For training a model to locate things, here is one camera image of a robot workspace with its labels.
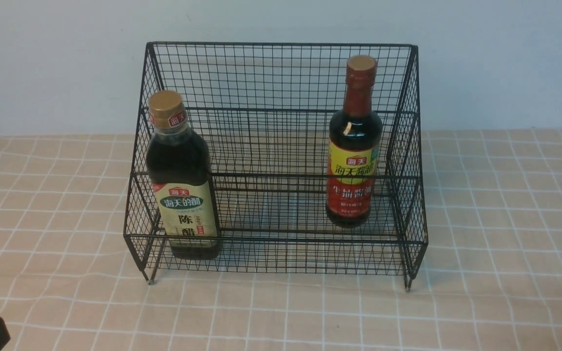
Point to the pink checkered tablecloth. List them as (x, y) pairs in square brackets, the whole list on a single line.
[(491, 279)]

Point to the black wire mesh rack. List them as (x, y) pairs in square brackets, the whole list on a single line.
[(264, 109)]

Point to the soy sauce bottle red label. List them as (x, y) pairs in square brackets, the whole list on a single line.
[(353, 150)]

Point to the vinegar bottle with gold cap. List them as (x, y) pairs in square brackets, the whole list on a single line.
[(179, 166)]

